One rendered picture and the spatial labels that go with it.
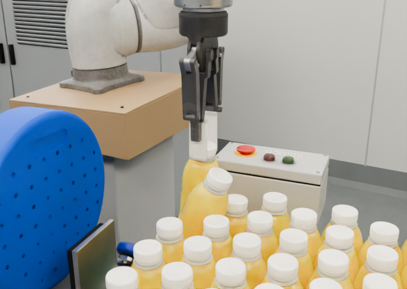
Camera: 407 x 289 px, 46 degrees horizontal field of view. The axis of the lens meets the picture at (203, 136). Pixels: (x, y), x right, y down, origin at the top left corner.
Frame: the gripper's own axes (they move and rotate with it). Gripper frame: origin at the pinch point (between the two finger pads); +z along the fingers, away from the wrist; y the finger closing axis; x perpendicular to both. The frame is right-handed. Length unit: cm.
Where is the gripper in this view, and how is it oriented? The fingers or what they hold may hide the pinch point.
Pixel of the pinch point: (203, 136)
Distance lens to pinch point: 79.1
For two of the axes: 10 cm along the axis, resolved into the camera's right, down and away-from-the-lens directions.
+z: 0.0, 9.4, 3.3
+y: -3.7, 3.1, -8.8
